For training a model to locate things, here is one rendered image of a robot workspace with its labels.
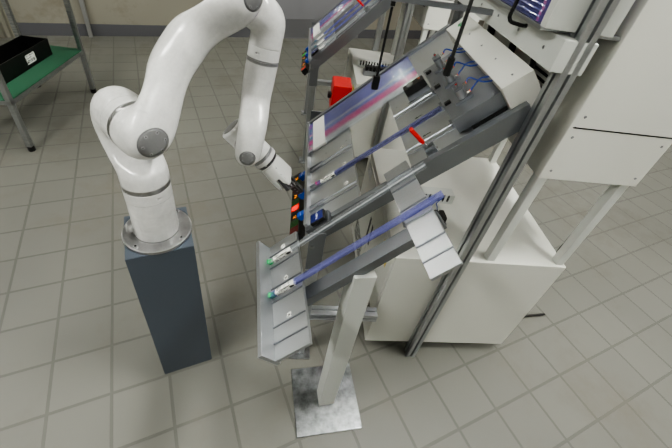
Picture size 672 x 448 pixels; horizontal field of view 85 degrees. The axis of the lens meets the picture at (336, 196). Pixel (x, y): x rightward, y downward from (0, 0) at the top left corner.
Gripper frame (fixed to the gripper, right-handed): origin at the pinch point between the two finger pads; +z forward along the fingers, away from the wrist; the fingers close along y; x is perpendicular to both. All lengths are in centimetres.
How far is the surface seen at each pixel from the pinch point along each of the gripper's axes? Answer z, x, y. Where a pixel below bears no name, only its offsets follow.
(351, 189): 3.6, 20.0, 12.4
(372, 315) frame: 52, -5, 25
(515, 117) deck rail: 4, 69, 21
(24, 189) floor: -55, -160, -68
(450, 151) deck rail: 3, 52, 21
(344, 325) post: 20, 3, 46
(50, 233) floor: -34, -138, -36
